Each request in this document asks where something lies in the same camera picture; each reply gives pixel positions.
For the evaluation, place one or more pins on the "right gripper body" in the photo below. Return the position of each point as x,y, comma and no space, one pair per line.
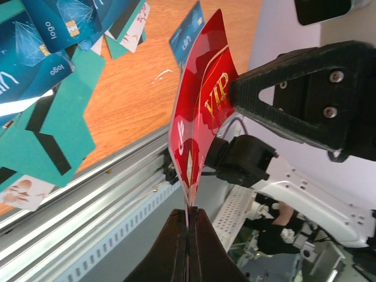
339,101

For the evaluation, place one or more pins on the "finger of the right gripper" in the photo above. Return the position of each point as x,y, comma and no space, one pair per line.
252,93

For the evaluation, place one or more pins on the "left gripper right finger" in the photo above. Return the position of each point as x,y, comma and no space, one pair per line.
207,258

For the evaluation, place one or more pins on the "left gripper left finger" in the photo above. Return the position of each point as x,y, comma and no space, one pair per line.
166,260

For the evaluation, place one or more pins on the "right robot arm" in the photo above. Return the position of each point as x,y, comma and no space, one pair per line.
249,162

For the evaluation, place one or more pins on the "blue card right upper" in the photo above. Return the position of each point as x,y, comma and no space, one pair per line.
184,36

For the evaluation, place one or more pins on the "white card with red print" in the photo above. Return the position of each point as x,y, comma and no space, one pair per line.
26,193

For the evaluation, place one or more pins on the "teal card with stripe bottom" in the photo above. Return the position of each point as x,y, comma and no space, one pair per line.
51,139

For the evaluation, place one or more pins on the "large teal card centre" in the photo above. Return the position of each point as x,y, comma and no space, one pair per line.
88,67

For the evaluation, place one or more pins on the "grey slotted cable duct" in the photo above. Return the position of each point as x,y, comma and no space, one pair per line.
140,209

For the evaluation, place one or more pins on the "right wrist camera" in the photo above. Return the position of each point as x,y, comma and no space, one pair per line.
314,11

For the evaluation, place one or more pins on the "aluminium rail frame front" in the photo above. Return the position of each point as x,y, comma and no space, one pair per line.
40,245

